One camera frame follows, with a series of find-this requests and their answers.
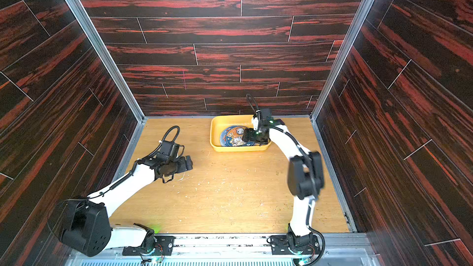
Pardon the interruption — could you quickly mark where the yellow plastic storage tray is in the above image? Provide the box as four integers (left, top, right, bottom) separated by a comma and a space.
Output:
210, 115, 271, 152

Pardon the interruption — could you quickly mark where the blue cartoon animals coaster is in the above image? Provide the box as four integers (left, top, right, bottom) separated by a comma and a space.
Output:
220, 126, 254, 147

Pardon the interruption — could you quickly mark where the aluminium corner post left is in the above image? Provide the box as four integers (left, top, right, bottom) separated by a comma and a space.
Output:
64, 0, 145, 123

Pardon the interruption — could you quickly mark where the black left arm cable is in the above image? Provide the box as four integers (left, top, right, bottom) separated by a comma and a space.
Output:
46, 125, 186, 248

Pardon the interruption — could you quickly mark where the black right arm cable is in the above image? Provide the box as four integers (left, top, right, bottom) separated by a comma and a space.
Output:
245, 94, 326, 266

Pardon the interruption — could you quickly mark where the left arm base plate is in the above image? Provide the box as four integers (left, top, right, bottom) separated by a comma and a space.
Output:
122, 235, 175, 258

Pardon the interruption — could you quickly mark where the aluminium front rail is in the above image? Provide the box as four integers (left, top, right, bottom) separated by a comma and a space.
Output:
66, 233, 381, 266

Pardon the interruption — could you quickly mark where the aluminium corner post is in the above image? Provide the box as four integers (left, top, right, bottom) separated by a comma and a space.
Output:
311, 0, 375, 126
64, 0, 145, 123

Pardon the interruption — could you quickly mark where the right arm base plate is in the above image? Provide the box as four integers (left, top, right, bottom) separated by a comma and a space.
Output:
266, 233, 321, 256

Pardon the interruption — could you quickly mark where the aluminium corner post right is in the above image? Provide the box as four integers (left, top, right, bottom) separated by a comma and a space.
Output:
311, 0, 375, 126

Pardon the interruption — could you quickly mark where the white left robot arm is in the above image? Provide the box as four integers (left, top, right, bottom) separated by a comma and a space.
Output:
51, 141, 193, 257

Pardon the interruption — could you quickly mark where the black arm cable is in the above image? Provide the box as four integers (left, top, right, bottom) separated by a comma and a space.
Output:
46, 125, 186, 248
245, 94, 326, 266

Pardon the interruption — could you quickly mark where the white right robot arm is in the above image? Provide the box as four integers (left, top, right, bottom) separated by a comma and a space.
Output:
243, 108, 325, 237

